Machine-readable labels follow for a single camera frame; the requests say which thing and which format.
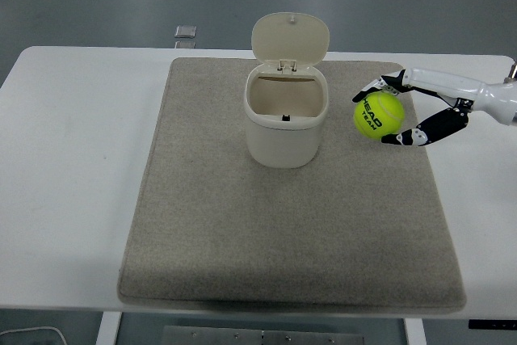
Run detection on white table leg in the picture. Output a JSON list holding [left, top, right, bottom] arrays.
[[403, 317, 427, 345], [95, 311, 123, 345]]

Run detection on black table control panel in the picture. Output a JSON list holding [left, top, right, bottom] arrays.
[[468, 320, 517, 330]]

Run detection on cream bin with open lid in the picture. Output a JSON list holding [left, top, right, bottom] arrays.
[[244, 12, 331, 170]]

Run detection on grey fabric mat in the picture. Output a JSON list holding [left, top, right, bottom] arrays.
[[117, 57, 469, 314]]

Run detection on grey metal plate with screws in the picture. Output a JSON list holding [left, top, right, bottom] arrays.
[[161, 325, 368, 345]]

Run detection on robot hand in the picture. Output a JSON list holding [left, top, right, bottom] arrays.
[[351, 65, 517, 148]]

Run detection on yellow tennis ball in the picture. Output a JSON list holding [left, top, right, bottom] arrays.
[[353, 91, 405, 141]]

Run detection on white cable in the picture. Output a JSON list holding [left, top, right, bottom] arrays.
[[0, 325, 68, 345]]

